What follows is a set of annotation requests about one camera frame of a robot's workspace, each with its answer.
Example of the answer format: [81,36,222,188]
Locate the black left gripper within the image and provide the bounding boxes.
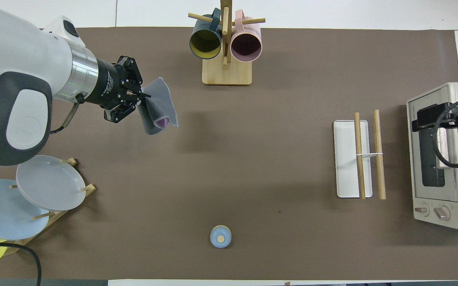
[88,56,152,124]

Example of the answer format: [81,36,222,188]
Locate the purple and grey towel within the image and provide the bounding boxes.
[136,77,179,135]

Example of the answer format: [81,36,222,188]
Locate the wooden plate rack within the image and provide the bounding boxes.
[0,158,96,255]

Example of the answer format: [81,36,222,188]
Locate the white towel rack wooden bars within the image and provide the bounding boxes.
[333,110,386,200]

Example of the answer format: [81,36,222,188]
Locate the dark blue mug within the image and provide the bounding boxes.
[189,8,222,60]

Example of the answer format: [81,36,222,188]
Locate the wooden mug tree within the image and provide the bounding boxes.
[188,0,266,86]

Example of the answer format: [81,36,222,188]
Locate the grey plate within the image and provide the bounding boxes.
[16,155,86,211]

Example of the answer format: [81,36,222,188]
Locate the pink mug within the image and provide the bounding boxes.
[230,10,262,63]

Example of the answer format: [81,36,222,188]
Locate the brown table mat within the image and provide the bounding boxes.
[0,27,458,280]

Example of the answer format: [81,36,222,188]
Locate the light blue plate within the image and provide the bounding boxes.
[0,179,50,240]

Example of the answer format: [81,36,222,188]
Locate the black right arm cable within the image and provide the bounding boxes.
[432,97,458,168]

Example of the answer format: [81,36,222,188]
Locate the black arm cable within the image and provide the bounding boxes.
[432,97,458,168]
[0,92,85,286]

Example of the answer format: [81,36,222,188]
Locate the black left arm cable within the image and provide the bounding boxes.
[0,92,85,286]

